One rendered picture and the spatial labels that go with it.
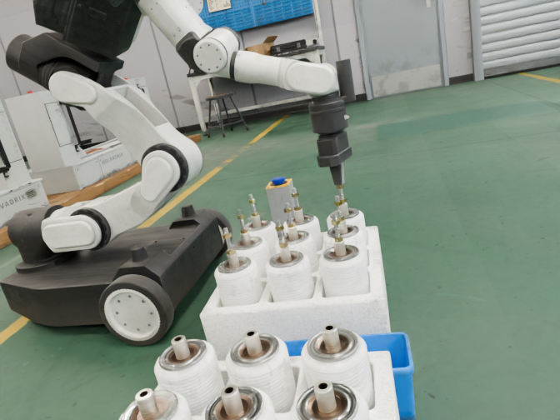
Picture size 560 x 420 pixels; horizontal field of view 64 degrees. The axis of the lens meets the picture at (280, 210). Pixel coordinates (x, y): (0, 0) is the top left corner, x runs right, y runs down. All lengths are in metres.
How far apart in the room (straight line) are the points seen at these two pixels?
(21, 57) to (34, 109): 2.12
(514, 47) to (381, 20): 1.56
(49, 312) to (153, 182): 0.52
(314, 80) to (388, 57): 4.94
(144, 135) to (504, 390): 1.06
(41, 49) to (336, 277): 1.01
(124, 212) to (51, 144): 2.19
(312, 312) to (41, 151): 2.98
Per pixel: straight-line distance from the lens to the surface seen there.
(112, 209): 1.46
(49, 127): 3.56
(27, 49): 1.48
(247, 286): 0.97
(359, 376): 0.67
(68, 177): 3.57
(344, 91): 1.08
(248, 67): 1.08
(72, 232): 1.51
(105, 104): 1.34
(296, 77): 1.04
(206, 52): 1.07
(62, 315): 1.51
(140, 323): 1.30
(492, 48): 6.04
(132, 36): 1.35
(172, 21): 1.10
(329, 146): 1.07
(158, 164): 1.28
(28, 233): 1.65
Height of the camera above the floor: 0.65
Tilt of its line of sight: 18 degrees down
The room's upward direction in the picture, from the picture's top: 12 degrees counter-clockwise
